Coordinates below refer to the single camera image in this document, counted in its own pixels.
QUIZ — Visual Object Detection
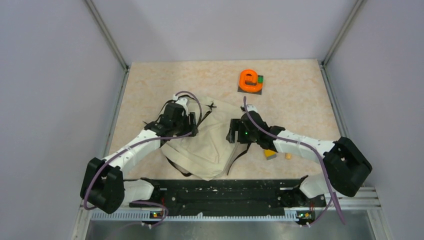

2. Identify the beige canvas student bag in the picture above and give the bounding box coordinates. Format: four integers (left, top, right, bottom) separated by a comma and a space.
160, 94, 248, 181

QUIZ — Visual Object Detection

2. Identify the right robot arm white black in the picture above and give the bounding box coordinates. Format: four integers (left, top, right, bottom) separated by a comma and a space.
226, 111, 373, 206

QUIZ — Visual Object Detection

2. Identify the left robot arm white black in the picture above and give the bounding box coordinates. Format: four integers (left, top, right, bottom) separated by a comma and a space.
80, 98, 198, 214

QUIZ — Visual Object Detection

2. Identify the yellow grey eraser block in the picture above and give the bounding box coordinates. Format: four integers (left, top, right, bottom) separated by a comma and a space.
264, 149, 277, 161

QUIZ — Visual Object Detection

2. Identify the grey building plate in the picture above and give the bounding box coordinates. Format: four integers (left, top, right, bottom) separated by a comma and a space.
237, 85, 263, 95

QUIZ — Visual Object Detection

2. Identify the green toy brick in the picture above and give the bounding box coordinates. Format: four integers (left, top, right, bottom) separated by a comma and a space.
257, 75, 264, 84

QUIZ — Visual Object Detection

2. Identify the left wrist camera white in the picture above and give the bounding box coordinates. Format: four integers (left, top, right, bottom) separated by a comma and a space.
172, 94, 189, 116

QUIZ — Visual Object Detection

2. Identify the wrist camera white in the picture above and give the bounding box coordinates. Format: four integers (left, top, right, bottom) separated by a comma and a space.
172, 94, 189, 116
244, 104, 258, 114

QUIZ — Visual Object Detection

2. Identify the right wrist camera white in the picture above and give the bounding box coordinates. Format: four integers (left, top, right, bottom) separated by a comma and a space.
244, 104, 258, 114

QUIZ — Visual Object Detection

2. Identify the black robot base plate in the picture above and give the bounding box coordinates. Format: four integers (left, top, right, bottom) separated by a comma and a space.
147, 179, 326, 217

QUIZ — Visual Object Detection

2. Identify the white cable duct strip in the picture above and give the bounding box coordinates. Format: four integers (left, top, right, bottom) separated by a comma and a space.
90, 210, 299, 222

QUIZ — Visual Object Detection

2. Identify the aluminium frame rail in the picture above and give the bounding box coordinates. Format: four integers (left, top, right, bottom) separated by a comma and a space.
336, 187, 381, 210

